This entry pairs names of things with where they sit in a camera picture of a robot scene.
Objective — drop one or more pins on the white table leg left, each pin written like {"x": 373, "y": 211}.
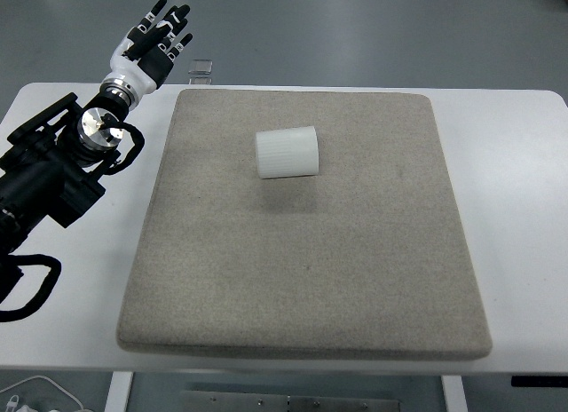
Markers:
{"x": 118, "y": 395}

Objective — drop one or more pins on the white ribbed cup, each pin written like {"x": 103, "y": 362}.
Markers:
{"x": 287, "y": 153}

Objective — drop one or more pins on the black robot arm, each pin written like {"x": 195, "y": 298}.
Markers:
{"x": 58, "y": 157}

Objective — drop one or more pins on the clear acrylic block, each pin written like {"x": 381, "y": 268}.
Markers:
{"x": 200, "y": 71}

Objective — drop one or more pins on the black table control panel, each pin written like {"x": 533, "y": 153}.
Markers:
{"x": 539, "y": 381}

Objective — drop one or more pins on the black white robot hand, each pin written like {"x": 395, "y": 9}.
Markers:
{"x": 144, "y": 58}

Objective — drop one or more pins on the white table leg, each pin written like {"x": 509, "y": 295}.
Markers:
{"x": 118, "y": 395}
{"x": 454, "y": 394}

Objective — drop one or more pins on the beige felt mat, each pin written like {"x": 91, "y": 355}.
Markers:
{"x": 366, "y": 260}

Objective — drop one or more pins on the white table leg right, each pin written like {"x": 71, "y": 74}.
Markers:
{"x": 454, "y": 394}

